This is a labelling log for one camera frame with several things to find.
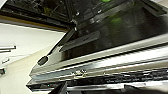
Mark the black cabinet bar handle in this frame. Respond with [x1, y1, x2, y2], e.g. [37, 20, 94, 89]
[0, 45, 17, 51]
[0, 49, 13, 54]

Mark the grey detergent dispenser lid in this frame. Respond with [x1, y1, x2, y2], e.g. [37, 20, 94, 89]
[59, 30, 102, 53]

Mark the grey dishwasher wire rack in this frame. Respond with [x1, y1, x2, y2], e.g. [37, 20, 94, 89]
[0, 0, 101, 28]

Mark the white two-door base cabinet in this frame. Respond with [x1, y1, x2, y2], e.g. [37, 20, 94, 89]
[0, 21, 69, 68]

